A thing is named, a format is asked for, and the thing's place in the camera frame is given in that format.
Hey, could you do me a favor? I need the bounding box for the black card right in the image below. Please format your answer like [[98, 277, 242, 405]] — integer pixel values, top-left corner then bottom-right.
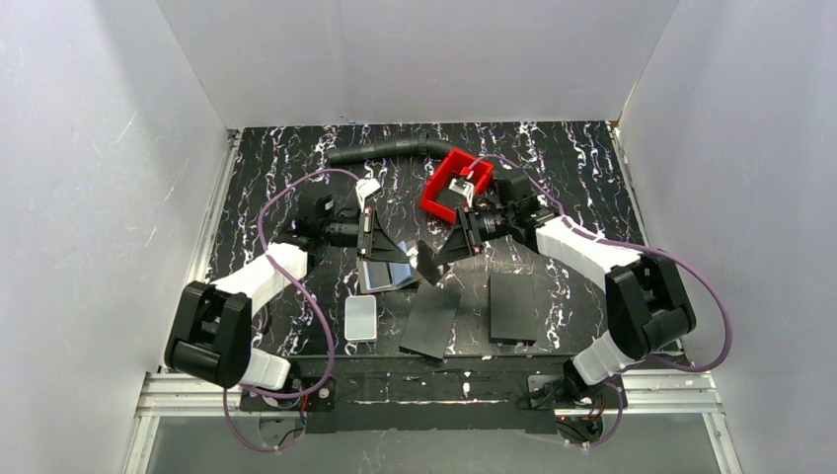
[[489, 273, 538, 344]]

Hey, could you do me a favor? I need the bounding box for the purple cable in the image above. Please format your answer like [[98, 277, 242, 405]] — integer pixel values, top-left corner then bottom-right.
[[222, 168, 364, 454], [467, 154, 733, 449]]

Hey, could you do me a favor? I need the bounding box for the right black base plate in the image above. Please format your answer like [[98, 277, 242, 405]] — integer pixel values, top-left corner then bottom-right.
[[520, 373, 628, 416]]

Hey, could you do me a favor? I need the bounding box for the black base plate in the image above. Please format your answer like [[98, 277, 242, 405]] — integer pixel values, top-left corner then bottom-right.
[[239, 375, 338, 414], [520, 373, 628, 416]]

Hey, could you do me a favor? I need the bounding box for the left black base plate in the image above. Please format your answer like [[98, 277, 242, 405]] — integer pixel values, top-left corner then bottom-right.
[[239, 375, 338, 414]]

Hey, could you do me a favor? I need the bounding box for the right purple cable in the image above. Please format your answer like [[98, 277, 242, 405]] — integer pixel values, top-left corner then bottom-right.
[[467, 154, 733, 449]]

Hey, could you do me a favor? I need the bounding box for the black corrugated hose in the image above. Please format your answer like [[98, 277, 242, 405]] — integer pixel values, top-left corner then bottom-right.
[[327, 133, 459, 166]]

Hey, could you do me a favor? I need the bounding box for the black card left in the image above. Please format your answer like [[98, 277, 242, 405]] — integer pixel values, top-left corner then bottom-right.
[[399, 283, 461, 360]]

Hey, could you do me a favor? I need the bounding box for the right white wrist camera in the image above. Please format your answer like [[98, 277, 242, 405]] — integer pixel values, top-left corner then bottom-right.
[[448, 167, 475, 207]]

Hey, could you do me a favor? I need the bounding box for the red plastic tray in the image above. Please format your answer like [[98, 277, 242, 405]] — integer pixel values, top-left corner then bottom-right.
[[419, 147, 494, 224]]

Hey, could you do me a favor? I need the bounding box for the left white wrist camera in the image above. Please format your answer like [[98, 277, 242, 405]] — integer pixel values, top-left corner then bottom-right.
[[354, 178, 381, 208]]

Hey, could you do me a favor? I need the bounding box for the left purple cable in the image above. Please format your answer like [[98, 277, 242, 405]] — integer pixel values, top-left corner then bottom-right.
[[222, 168, 364, 454]]

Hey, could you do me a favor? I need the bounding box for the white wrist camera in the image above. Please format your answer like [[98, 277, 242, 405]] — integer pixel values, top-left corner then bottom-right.
[[448, 167, 475, 207], [354, 178, 381, 208]]

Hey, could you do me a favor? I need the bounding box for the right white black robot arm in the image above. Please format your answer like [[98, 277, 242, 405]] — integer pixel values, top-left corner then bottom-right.
[[416, 170, 697, 397]]

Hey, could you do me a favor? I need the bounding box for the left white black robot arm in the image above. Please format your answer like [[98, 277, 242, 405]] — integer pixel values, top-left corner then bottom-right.
[[164, 194, 409, 393]]

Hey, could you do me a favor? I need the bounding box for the black card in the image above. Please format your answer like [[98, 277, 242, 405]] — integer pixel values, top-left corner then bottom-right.
[[399, 283, 461, 360], [489, 273, 538, 344]]

